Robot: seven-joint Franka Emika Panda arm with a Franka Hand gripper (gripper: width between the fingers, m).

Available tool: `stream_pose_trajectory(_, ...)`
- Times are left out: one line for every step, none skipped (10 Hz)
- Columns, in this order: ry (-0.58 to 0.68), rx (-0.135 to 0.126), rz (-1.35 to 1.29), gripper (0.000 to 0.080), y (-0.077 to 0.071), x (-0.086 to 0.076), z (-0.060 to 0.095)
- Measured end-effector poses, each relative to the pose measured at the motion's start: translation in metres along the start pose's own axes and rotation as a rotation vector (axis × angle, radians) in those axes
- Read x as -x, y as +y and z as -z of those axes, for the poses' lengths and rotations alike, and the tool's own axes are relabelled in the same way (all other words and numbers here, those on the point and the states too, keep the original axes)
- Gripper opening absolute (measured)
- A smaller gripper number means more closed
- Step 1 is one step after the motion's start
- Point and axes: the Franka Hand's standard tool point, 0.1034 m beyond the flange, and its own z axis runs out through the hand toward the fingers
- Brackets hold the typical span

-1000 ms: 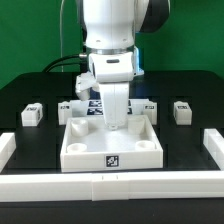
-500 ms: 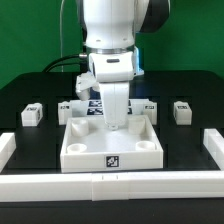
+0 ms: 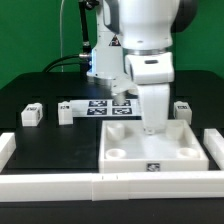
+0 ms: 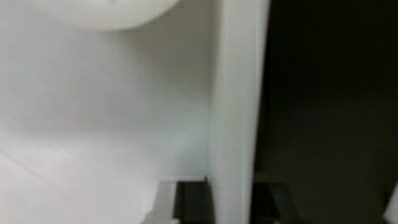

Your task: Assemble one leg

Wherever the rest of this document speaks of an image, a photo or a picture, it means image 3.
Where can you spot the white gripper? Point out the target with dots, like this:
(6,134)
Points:
(152,75)

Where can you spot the white square table top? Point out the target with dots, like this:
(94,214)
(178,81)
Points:
(125,147)

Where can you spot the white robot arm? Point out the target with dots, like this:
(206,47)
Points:
(132,52)

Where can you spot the white fiducial marker sheet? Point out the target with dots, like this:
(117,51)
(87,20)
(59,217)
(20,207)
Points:
(104,108)

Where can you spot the white right obstacle wall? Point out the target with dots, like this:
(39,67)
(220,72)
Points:
(214,143)

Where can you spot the white obstacle wall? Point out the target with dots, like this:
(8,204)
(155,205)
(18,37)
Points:
(7,147)
(122,186)
(214,143)

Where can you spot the white front obstacle wall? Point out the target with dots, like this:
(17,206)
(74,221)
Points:
(122,186)

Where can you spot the white left obstacle wall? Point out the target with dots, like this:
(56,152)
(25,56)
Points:
(7,147)

